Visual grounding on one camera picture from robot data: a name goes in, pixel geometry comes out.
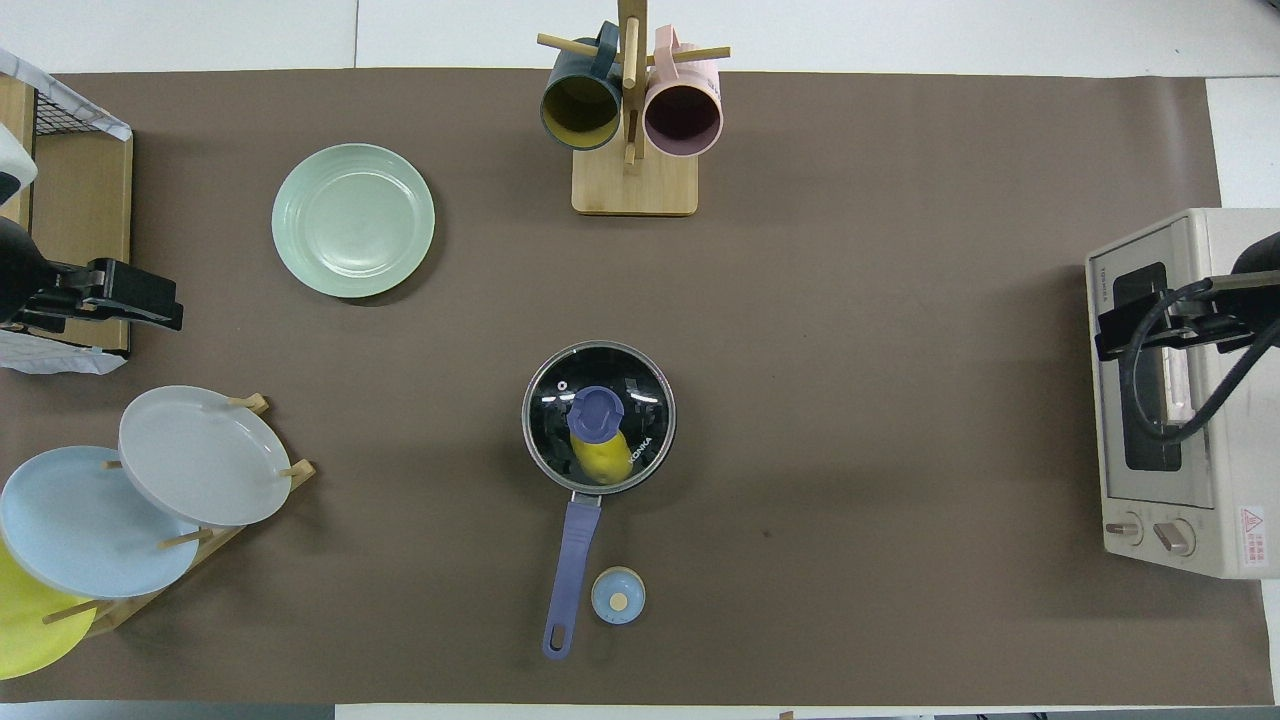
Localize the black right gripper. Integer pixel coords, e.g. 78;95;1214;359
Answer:
1095;275;1256;362

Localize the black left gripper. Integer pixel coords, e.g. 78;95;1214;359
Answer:
20;258;185;336

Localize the glass lid blue knob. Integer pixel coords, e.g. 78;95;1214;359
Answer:
523;342;676;495

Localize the yellow lemon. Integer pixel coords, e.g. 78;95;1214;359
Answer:
570;425;634;488

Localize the grey plate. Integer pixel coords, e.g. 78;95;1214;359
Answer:
118;385;294;528

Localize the mint green plate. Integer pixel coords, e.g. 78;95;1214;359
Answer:
271;143;436;299

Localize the wooden plate rack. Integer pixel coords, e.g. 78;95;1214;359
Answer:
40;393;317;638

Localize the light blue plate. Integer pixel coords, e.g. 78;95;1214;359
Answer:
0;445;201;600

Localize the yellow plate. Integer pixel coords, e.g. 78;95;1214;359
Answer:
0;540;99;681

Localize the long wooden shelf board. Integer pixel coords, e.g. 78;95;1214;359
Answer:
30;133;133;353

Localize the beige toaster oven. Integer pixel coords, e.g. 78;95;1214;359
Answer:
1085;207;1280;581

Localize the white checked cloth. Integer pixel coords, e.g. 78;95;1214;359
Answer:
0;48;133;141

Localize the brown table mat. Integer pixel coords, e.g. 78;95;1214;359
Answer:
0;68;1273;706

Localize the dark teal mug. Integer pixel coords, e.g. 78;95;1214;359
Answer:
540;22;626;152

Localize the pink mug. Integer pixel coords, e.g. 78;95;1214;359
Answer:
643;25;724;158

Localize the wooden mug tree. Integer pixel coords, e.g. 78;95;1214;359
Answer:
537;0;731;217

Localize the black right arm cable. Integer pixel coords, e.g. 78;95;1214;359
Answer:
1118;278;1280;444

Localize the black wire rack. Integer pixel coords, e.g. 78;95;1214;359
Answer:
0;80;131;377

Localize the dark blue pot purple handle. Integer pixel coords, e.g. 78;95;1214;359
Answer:
521;340;678;661

